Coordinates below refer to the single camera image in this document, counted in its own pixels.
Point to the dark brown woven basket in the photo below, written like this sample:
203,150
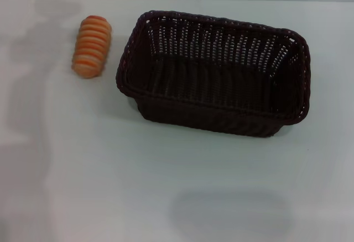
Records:
215,92

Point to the orange ridged bread loaf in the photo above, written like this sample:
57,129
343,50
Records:
91,47

